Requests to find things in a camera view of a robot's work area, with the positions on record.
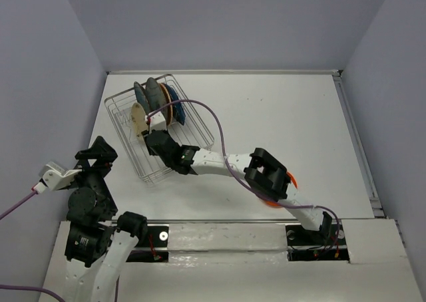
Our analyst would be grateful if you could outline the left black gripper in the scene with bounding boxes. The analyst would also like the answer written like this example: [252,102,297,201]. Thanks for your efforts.
[67,133,120,212]

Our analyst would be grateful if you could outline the cream floral round plate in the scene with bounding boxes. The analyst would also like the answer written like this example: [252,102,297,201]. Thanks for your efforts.
[130,102,149,140]

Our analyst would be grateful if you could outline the dark blue leaf-shaped plate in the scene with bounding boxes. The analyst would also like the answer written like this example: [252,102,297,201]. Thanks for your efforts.
[164,83,186,126]

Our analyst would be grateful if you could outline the woven bamboo round plate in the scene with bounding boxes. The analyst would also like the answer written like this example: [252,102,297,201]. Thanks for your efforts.
[160,83,173,126]

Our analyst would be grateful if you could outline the grey deer pattern plate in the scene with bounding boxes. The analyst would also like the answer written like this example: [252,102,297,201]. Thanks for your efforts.
[145,77,167,111]

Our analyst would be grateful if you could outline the teal round ceramic plate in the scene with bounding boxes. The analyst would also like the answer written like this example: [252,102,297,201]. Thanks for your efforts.
[133,81,151,114]

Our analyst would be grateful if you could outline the orange round plate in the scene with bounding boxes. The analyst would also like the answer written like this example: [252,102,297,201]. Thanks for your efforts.
[262,171,298,208]

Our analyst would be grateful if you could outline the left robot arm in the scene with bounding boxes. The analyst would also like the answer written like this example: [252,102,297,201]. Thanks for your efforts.
[63,136,148,301]

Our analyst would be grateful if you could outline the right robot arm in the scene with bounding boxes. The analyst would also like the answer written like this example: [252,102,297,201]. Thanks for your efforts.
[144,130,339,243]

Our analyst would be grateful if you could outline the wire dish rack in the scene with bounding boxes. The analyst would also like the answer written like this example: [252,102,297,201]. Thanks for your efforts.
[105,80,214,183]

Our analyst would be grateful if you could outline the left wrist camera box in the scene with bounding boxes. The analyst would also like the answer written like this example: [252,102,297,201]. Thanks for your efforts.
[32,161,82,194]

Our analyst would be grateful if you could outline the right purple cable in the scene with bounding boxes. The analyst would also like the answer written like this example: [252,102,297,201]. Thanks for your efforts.
[145,99,341,258]

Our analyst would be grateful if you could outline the purple cable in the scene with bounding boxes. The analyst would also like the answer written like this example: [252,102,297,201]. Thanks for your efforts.
[145,99,341,258]
[0,182,120,302]

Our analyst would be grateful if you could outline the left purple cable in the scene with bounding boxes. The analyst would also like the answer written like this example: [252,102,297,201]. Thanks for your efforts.
[0,182,120,302]

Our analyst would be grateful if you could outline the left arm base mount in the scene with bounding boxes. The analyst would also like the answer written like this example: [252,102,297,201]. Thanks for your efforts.
[126,224,169,263]

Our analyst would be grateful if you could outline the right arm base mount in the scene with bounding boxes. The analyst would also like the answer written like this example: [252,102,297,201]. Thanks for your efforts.
[286,224,349,262]

